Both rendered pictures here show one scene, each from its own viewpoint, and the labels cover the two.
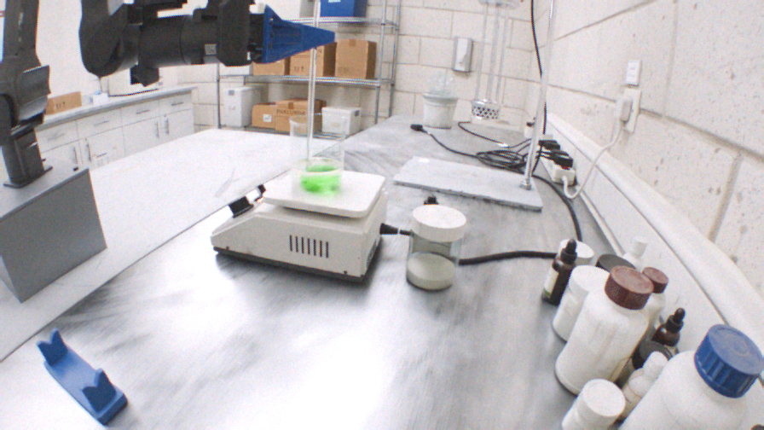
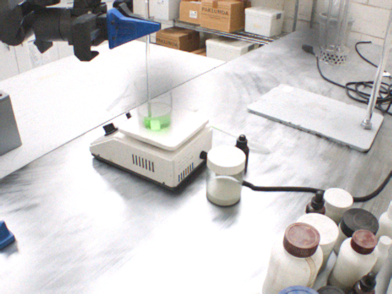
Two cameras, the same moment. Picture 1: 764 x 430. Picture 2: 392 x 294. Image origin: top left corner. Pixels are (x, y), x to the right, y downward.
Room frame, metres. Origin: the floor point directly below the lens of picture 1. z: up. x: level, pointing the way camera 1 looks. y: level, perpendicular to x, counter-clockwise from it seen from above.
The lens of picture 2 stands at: (-0.09, -0.18, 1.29)
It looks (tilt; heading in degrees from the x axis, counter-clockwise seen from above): 33 degrees down; 22
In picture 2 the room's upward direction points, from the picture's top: 1 degrees clockwise
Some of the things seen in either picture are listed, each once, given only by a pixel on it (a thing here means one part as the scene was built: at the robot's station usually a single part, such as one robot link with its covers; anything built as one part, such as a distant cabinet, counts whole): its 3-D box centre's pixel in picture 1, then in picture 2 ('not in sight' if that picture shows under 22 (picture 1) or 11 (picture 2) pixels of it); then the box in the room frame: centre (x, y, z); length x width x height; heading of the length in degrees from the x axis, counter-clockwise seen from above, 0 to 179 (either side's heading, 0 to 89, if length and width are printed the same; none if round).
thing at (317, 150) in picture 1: (315, 155); (152, 104); (0.37, 0.08, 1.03); 0.07 x 0.06 x 0.08; 163
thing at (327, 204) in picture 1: (327, 188); (164, 124); (0.39, 0.07, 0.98); 0.12 x 0.12 x 0.01; 81
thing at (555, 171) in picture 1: (552, 157); not in sight; (0.97, -0.49, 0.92); 0.40 x 0.06 x 0.04; 165
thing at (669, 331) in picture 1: (666, 338); (362, 293); (0.19, -0.29, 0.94); 0.03 x 0.03 x 0.07
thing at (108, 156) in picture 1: (107, 169); (38, 53); (2.00, 2.09, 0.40); 0.24 x 0.01 x 0.30; 165
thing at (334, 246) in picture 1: (308, 217); (153, 141); (0.39, 0.09, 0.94); 0.22 x 0.13 x 0.08; 81
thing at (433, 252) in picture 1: (434, 247); (225, 176); (0.35, -0.06, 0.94); 0.06 x 0.06 x 0.08
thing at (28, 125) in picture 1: (15, 113); not in sight; (0.29, 0.48, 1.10); 0.09 x 0.07 x 0.06; 15
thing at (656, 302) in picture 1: (639, 309); (354, 261); (0.24, -0.27, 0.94); 0.05 x 0.05 x 0.09
